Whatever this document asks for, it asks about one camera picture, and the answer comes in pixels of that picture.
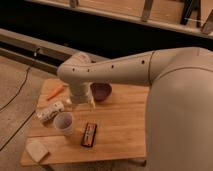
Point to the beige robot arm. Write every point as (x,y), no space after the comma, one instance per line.
(179,110)

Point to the white patterned can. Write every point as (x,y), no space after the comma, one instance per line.
(49,112)

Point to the translucent plastic cup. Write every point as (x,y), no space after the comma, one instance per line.
(63,123)

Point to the dark purple bowl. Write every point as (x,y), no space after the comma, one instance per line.
(101,91)

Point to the orange carrot toy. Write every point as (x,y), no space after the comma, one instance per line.
(55,92)

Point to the beige sponge block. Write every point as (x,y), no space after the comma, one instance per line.
(36,150)

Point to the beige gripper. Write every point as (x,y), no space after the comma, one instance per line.
(78,97)

